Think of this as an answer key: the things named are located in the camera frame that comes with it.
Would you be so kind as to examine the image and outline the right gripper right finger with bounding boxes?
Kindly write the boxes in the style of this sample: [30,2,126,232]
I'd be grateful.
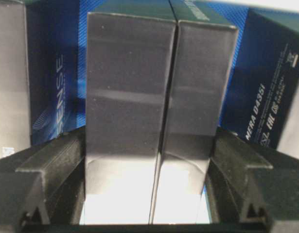
[207,128,299,233]

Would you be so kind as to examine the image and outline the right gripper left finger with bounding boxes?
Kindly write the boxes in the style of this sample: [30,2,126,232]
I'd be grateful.
[0,132,86,233]

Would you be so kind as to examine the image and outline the black realsense box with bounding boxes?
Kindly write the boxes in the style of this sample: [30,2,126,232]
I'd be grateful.
[0,0,87,162]
[85,0,238,224]
[221,8,299,159]

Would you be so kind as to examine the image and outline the blue cloth liner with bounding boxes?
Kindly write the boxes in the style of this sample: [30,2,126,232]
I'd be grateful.
[77,0,252,122]

